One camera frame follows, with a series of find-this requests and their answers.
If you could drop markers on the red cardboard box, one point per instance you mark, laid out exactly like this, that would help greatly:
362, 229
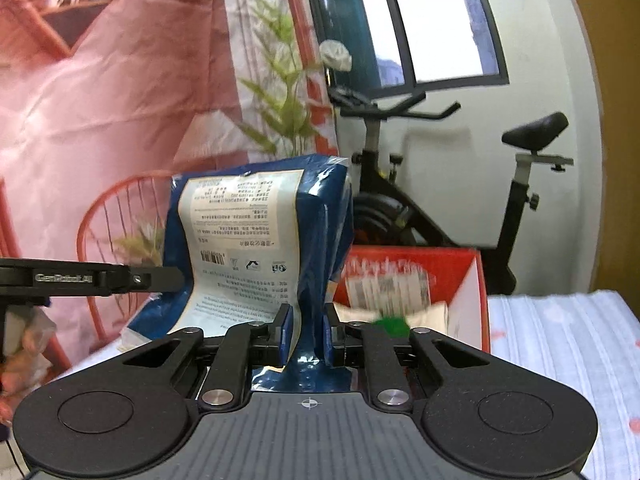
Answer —
465, 300

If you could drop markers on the light checked blanket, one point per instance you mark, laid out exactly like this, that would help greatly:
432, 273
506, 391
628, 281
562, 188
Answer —
550, 335

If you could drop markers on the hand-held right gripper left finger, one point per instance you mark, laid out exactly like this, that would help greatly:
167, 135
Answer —
284, 332

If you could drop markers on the printed backdrop cloth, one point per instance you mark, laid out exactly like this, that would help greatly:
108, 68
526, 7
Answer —
100, 85

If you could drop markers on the dark framed window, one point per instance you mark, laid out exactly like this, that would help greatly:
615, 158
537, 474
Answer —
350, 20

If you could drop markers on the person's left hand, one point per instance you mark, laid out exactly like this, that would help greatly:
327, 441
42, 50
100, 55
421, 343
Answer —
6, 385

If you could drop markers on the green soft item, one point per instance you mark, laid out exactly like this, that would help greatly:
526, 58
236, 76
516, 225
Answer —
392, 326

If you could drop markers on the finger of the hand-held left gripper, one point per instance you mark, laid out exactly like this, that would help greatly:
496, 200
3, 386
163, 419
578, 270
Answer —
150, 279

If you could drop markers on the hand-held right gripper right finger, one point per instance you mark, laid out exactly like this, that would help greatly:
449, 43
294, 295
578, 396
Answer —
330, 335

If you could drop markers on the black exercise bike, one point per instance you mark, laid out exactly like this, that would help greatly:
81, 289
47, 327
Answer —
400, 210

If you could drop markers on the blue plastic packet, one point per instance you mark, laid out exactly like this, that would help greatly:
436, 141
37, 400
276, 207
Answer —
320, 220

